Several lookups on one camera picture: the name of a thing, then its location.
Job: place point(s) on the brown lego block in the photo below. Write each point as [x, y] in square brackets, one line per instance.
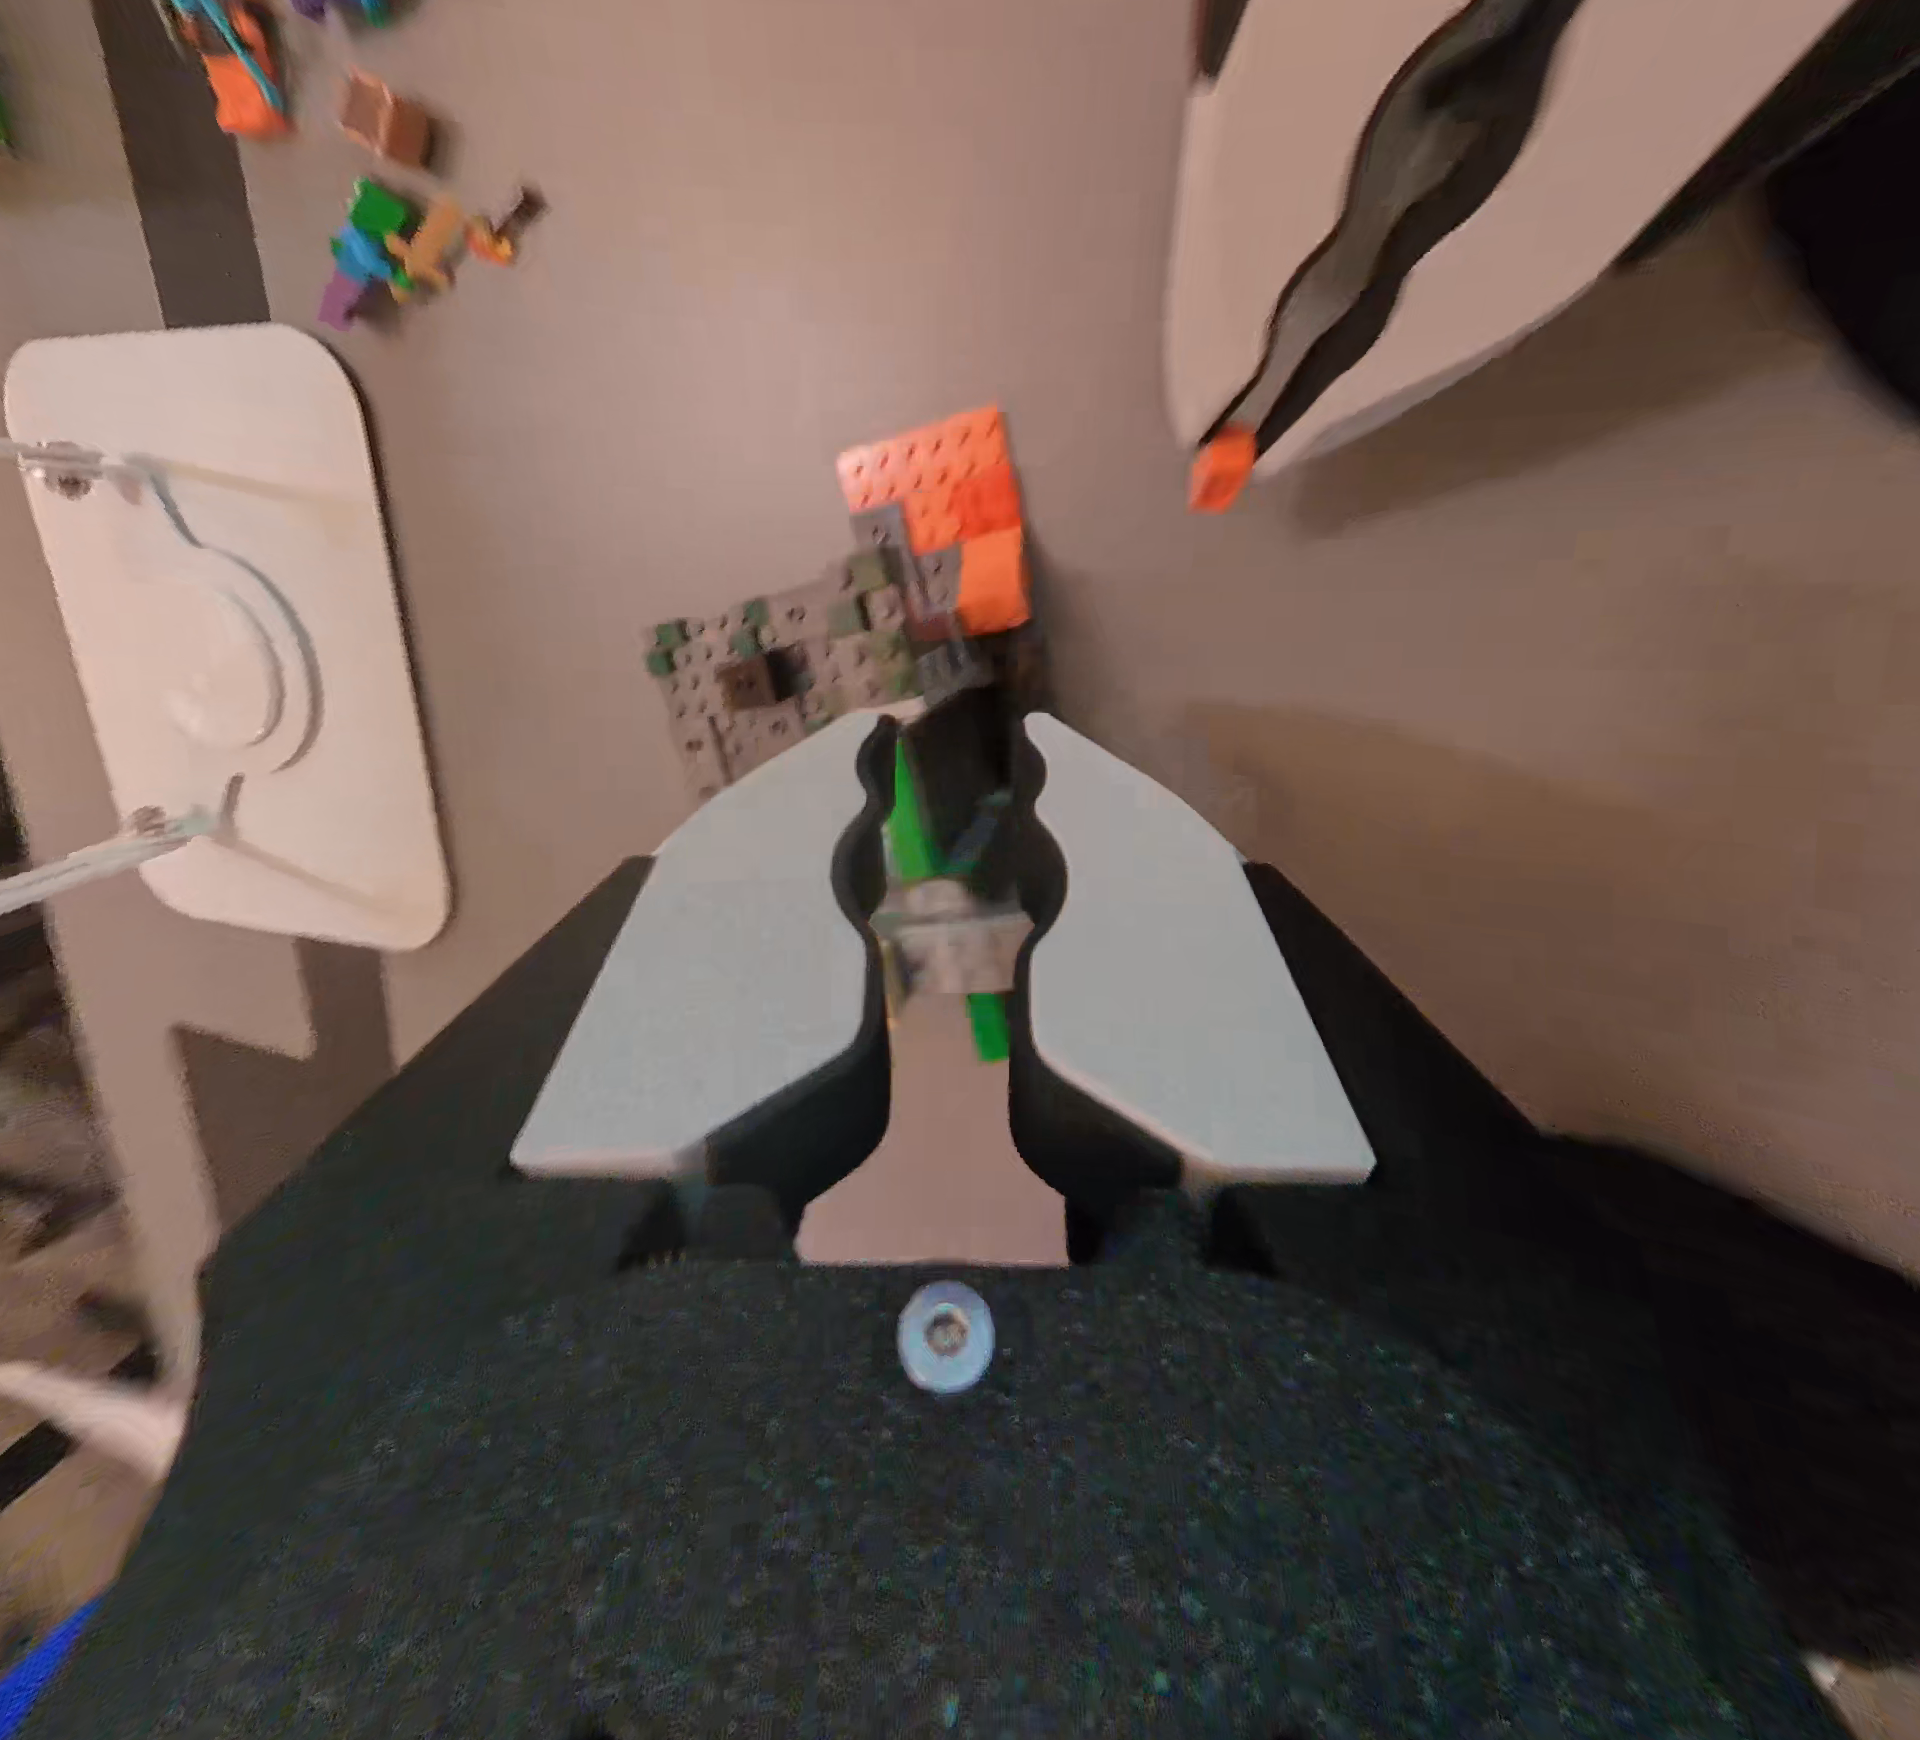
[388, 120]

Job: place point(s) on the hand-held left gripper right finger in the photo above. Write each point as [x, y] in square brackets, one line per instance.
[1184, 1005]

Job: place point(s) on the small orange lego brick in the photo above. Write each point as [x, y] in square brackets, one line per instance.
[1222, 466]

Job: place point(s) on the grey desk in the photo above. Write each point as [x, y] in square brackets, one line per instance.
[750, 196]

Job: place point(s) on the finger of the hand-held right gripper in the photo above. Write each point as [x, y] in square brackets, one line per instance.
[1651, 88]
[1291, 120]

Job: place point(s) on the white book stand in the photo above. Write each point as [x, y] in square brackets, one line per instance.
[302, 722]

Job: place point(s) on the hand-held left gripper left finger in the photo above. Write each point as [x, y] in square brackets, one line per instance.
[718, 1005]

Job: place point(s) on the lego torch piece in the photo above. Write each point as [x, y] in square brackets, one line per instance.
[519, 213]

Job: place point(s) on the grey tan lego building model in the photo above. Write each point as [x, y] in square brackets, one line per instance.
[930, 495]

